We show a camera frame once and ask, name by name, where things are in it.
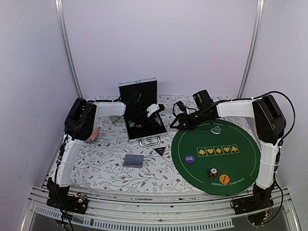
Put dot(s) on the aluminium frame post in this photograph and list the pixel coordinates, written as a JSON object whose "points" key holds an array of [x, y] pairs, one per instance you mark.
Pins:
{"points": [[67, 50], [252, 47]]}

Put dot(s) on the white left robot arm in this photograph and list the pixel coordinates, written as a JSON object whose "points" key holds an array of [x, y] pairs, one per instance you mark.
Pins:
{"points": [[78, 127]]}

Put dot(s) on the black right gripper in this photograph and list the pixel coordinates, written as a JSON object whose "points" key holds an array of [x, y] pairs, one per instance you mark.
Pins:
{"points": [[181, 126]]}

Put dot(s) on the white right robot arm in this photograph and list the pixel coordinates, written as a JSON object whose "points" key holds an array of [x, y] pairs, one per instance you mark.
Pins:
{"points": [[269, 120]]}

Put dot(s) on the clear dealer button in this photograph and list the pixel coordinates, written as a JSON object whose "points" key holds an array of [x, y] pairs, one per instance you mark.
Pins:
{"points": [[216, 130]]}

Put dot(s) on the green round poker mat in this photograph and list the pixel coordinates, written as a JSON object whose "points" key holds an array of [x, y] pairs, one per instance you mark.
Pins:
{"points": [[233, 152]]}

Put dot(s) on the blue playing card deck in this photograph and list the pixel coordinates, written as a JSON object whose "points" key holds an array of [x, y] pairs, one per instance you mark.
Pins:
{"points": [[133, 160]]}

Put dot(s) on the cream ribbed ceramic mug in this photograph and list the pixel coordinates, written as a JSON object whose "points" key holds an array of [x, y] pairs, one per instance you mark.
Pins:
{"points": [[114, 119]]}

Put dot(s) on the purple small blind button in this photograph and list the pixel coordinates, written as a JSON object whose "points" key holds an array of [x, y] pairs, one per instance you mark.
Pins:
{"points": [[189, 158]]}

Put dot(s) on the triangular all in marker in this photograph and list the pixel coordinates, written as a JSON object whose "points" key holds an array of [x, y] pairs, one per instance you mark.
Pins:
{"points": [[160, 150]]}

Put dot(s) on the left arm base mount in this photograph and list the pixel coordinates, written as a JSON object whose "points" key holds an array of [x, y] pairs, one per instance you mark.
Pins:
{"points": [[60, 199]]}

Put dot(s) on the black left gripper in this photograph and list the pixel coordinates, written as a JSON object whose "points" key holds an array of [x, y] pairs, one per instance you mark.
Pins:
{"points": [[145, 122]]}

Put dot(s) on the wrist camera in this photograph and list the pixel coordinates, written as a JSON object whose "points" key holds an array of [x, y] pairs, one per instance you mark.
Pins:
{"points": [[202, 99], [139, 100]]}

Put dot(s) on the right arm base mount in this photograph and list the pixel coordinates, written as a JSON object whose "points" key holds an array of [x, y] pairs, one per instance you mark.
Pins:
{"points": [[253, 203]]}

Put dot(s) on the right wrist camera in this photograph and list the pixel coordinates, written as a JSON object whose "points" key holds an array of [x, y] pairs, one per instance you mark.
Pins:
{"points": [[202, 99]]}

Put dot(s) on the right aluminium frame post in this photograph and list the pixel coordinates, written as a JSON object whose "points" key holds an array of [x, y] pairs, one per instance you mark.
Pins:
{"points": [[252, 47]]}

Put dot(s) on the green blue chip stack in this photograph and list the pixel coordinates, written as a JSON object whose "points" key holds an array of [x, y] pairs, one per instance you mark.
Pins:
{"points": [[131, 124]]}

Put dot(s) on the aluminium poker case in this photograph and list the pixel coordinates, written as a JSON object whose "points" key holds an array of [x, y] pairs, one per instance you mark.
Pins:
{"points": [[145, 132]]}

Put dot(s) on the green poker chip stack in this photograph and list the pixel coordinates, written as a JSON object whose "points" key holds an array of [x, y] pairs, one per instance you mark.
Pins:
{"points": [[157, 121]]}

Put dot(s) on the front aluminium rail base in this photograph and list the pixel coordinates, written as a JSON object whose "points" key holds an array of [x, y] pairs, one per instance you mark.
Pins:
{"points": [[184, 211]]}

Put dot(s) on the orange poker chip stack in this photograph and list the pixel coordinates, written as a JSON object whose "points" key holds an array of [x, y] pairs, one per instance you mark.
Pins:
{"points": [[212, 173]]}

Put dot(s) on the red patterned bowl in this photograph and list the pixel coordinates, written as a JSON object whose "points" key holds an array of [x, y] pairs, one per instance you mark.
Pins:
{"points": [[94, 135]]}

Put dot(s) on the orange big blind button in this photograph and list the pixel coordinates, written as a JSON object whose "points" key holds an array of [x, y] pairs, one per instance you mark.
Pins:
{"points": [[224, 179]]}

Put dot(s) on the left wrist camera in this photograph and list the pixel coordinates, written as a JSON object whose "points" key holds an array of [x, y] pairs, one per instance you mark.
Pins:
{"points": [[139, 100]]}

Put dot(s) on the left aluminium frame post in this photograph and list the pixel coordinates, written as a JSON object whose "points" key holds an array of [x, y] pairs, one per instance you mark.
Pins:
{"points": [[67, 50]]}

